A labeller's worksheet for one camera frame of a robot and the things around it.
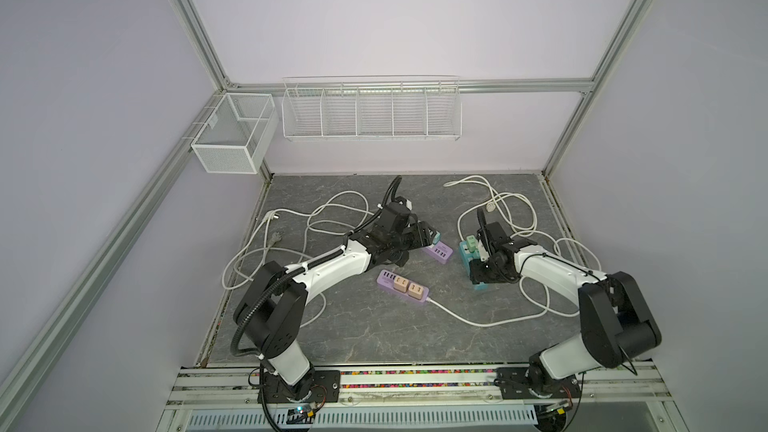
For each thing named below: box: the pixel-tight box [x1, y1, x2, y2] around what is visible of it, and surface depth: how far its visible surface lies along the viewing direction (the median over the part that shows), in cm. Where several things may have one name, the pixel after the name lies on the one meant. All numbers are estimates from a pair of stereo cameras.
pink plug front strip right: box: [408, 282, 424, 300], surface depth 84 cm
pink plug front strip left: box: [393, 275, 409, 293], surface depth 86 cm
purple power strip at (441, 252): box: [425, 241, 454, 264], surface depth 98 cm
